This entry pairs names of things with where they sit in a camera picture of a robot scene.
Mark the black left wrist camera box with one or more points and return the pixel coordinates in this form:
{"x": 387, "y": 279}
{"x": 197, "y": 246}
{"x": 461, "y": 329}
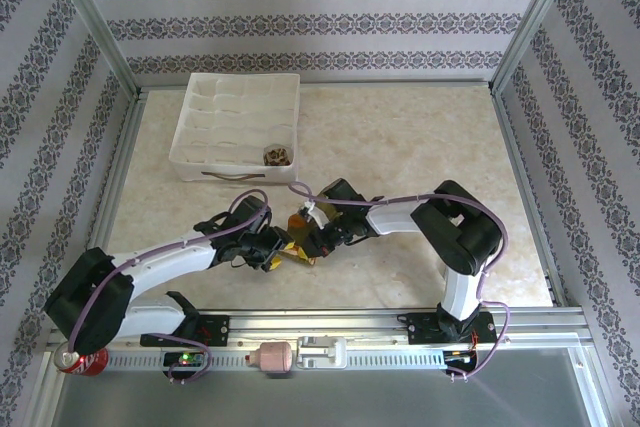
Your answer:
{"x": 252, "y": 214}

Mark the olive sock with orange toe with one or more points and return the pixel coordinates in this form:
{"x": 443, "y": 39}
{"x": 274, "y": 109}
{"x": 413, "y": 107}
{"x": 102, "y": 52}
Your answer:
{"x": 298, "y": 227}

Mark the aluminium front rail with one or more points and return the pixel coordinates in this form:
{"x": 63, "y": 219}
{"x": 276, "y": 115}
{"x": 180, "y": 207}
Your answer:
{"x": 310, "y": 322}

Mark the aluminium frame post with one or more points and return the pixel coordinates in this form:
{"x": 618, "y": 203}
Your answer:
{"x": 98, "y": 22}
{"x": 532, "y": 22}

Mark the white fabric organizer box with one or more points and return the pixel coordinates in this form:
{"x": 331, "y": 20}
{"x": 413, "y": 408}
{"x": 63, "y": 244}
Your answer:
{"x": 235, "y": 117}

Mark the white plastic holder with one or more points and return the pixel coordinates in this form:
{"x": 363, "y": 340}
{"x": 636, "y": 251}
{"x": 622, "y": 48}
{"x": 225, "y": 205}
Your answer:
{"x": 322, "y": 352}

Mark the aluminium side rail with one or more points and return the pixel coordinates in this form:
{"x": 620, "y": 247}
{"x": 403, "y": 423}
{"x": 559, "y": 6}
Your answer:
{"x": 532, "y": 197}
{"x": 112, "y": 197}

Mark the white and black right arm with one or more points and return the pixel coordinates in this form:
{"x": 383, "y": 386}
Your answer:
{"x": 395, "y": 214}

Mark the brown patterned sock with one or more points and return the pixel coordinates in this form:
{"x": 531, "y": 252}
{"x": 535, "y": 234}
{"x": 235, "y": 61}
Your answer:
{"x": 276, "y": 155}

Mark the slotted metal strip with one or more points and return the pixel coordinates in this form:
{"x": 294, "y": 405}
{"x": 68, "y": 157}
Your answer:
{"x": 380, "y": 359}

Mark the circuit board with green light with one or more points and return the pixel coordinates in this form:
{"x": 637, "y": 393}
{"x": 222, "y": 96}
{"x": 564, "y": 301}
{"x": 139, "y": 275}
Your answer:
{"x": 186, "y": 359}

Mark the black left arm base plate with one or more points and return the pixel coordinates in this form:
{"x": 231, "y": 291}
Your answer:
{"x": 217, "y": 329}

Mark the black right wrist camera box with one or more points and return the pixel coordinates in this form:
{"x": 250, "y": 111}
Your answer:
{"x": 341, "y": 192}

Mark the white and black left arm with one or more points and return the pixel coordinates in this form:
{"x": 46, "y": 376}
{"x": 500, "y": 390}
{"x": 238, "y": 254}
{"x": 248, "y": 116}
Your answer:
{"x": 165, "y": 262}

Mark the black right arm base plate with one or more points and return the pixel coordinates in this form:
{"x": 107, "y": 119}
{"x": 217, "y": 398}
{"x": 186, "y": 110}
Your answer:
{"x": 420, "y": 329}

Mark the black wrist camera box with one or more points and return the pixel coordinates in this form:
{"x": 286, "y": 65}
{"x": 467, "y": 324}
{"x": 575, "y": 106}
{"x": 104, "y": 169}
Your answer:
{"x": 252, "y": 214}
{"x": 341, "y": 192}

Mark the pink and white bottle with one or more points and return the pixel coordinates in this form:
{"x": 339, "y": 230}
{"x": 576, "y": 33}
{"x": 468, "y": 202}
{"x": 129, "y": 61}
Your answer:
{"x": 272, "y": 357}

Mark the grey metal panel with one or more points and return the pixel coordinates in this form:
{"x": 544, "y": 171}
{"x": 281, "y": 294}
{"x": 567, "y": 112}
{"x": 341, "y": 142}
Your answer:
{"x": 320, "y": 397}

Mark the aluminium back rail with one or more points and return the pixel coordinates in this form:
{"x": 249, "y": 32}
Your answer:
{"x": 400, "y": 83}

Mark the red soda can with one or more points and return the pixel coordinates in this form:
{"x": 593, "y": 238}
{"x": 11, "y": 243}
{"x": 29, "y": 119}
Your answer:
{"x": 90, "y": 363}

